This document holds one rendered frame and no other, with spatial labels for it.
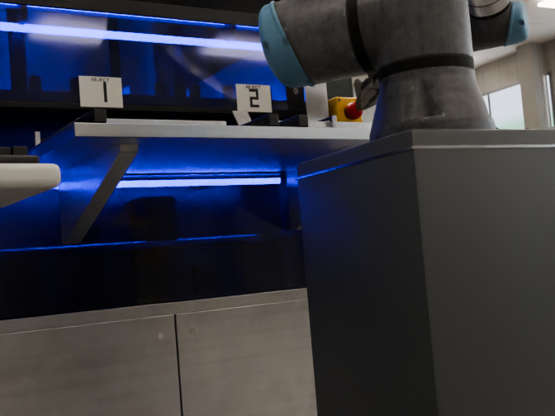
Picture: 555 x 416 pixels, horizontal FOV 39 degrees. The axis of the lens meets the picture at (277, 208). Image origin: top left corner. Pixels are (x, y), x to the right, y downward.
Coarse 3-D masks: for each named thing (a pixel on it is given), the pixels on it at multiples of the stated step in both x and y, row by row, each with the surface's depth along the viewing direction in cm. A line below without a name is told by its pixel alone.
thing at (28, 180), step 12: (0, 168) 89; (12, 168) 90; (24, 168) 91; (36, 168) 92; (48, 168) 92; (0, 180) 89; (12, 180) 90; (24, 180) 91; (36, 180) 92; (48, 180) 92; (60, 180) 94; (0, 192) 94; (12, 192) 95; (24, 192) 96; (36, 192) 97; (0, 204) 108
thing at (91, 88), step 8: (80, 80) 151; (88, 80) 152; (96, 80) 152; (104, 80) 153; (112, 80) 154; (120, 80) 155; (80, 88) 151; (88, 88) 152; (96, 88) 152; (112, 88) 154; (120, 88) 155; (80, 96) 151; (88, 96) 151; (96, 96) 152; (112, 96) 154; (120, 96) 155; (80, 104) 150; (88, 104) 151; (96, 104) 152; (104, 104) 153; (112, 104) 154; (120, 104) 154
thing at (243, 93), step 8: (240, 88) 169; (248, 88) 170; (256, 88) 171; (264, 88) 172; (240, 96) 169; (248, 96) 170; (264, 96) 172; (240, 104) 168; (248, 104) 169; (256, 104) 170; (264, 104) 172
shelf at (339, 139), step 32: (96, 128) 110; (128, 128) 112; (160, 128) 115; (192, 128) 118; (224, 128) 120; (256, 128) 123; (288, 128) 126; (320, 128) 130; (352, 128) 133; (64, 160) 130; (160, 160) 139; (192, 160) 143; (224, 160) 146; (256, 160) 150; (288, 160) 154
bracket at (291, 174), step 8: (288, 176) 172; (296, 176) 169; (288, 184) 172; (296, 184) 169; (288, 192) 172; (296, 192) 169; (288, 200) 172; (296, 200) 169; (296, 208) 169; (296, 216) 169; (296, 224) 170
